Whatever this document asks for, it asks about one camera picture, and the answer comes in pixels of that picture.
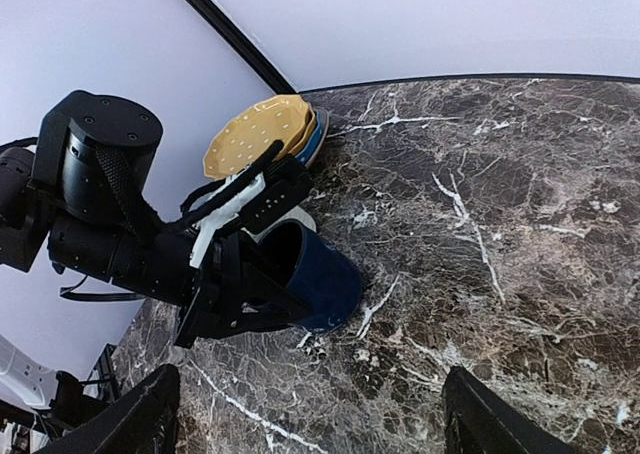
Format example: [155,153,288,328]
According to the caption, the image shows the blue polka dot plate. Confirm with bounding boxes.
[295,109,326,166]

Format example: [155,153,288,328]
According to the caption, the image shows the left black frame post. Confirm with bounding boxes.
[184,0,298,94]

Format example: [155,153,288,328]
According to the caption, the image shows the dark blue mug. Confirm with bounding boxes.
[258,219,363,333]

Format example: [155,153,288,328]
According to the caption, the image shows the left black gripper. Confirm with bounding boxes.
[48,215,311,348]

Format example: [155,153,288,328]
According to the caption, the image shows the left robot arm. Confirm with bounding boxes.
[1,140,311,348]

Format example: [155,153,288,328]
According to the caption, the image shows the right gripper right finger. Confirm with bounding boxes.
[442,366,577,454]

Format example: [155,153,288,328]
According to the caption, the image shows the cream ribbed mug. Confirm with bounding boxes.
[245,206,317,242]

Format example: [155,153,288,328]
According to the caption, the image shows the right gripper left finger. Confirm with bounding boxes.
[41,364,180,454]

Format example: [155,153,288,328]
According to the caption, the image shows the yellow polka dot plate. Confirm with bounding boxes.
[203,95,311,180]
[277,107,317,159]

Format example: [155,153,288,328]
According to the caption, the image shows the beige bird pattern plate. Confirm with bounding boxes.
[305,109,330,168]

